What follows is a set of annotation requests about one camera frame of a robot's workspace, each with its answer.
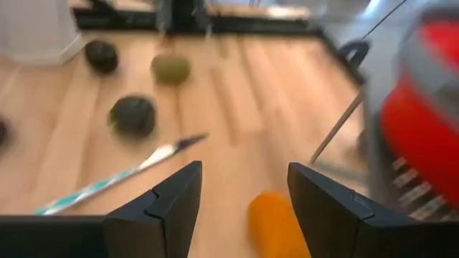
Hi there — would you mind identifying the orange fruit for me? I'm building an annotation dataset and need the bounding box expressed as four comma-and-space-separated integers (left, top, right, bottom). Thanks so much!
247, 191, 312, 258

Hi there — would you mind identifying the red collapsible bowl grey rim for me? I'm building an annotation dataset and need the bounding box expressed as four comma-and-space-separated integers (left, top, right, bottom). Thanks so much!
372, 9, 459, 212

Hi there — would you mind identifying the dark round fruit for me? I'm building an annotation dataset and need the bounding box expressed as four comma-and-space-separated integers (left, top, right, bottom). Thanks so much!
84, 39, 119, 75

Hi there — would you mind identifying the long black floor cable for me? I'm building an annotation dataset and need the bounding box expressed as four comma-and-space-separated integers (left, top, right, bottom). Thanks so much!
339, 0, 410, 69

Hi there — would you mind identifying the black aluminium rig frame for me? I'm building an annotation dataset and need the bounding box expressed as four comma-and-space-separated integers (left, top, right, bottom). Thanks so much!
71, 0, 366, 85

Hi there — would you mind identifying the white teal toothbrush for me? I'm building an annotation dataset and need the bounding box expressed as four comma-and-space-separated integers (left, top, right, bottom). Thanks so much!
34, 133, 209, 216

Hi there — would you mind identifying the dark wrinkled avocado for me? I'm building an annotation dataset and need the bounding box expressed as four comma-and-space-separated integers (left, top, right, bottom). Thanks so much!
107, 95, 158, 138

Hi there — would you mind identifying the grey perforated metal stand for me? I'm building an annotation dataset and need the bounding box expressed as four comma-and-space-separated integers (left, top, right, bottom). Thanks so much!
310, 91, 459, 223

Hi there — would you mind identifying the white plant pot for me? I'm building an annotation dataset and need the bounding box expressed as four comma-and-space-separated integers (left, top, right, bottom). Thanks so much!
0, 0, 87, 67

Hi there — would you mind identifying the green-brown kiwi fruit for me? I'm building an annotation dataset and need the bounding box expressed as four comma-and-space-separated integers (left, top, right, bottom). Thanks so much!
150, 53, 191, 86

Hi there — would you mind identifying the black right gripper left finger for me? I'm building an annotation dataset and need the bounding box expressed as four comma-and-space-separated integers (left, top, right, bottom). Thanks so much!
0, 160, 204, 258

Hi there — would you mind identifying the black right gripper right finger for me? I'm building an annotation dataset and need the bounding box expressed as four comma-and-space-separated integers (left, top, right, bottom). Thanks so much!
286, 161, 459, 258

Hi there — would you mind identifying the dark brown wrinkled fruit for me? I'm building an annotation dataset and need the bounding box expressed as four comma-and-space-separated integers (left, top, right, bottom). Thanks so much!
0, 116, 10, 146

